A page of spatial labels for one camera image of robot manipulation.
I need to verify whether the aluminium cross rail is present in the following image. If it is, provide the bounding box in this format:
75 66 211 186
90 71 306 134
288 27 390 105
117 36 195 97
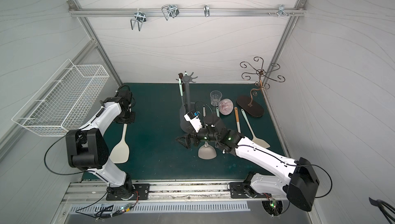
69 7 307 18

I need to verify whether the bronze scroll hook stand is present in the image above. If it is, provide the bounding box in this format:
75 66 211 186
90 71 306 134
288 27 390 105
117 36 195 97
236 56 286 118

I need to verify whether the small metal hook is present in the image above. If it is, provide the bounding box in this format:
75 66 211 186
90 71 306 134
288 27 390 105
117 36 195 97
203 5 210 17

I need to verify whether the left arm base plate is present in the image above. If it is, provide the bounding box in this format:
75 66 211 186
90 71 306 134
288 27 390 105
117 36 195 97
106 183 150 201

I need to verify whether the cream spatula wooden handle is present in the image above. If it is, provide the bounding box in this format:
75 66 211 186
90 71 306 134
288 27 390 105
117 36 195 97
234 107 241 133

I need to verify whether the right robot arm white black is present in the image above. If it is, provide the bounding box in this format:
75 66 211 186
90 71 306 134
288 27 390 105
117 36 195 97
176 105 320 212

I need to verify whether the white wire basket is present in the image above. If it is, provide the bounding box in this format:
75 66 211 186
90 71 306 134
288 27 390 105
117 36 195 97
12 59 109 137

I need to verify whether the clear drinking glass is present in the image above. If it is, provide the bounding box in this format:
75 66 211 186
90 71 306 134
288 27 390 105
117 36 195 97
210 90 222 107

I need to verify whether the metal hook right end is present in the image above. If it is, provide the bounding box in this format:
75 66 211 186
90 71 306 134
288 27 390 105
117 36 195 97
267 5 295 17

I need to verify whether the cream spoon wooden handle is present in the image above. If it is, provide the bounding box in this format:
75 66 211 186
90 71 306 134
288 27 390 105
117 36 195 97
109 124 130 164

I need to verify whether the double metal hook left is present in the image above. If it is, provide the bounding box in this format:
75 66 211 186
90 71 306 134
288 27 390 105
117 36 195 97
130 9 147 31

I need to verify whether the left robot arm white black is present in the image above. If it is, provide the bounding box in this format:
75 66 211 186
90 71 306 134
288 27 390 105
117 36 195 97
64 84 136 200

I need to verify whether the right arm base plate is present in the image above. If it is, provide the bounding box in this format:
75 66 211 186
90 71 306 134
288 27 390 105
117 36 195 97
227 182 257 199

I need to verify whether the double metal hook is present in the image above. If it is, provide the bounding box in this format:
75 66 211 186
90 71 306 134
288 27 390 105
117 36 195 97
161 5 180 20
130 9 147 31

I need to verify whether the grey utensil rack stand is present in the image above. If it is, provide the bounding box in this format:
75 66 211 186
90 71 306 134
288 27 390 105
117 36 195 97
182 72 197 133

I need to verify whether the double metal hook middle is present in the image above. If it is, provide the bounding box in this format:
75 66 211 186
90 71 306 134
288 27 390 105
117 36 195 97
161 5 180 20

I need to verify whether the steel turner metal handle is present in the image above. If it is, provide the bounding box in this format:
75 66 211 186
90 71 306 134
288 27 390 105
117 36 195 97
198 104 217 160

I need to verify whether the white vent strip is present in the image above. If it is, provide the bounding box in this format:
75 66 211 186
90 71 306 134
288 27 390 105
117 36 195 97
69 201 250 215

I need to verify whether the pink striped bowl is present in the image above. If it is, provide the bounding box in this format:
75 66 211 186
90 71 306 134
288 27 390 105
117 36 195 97
218 99 234 116

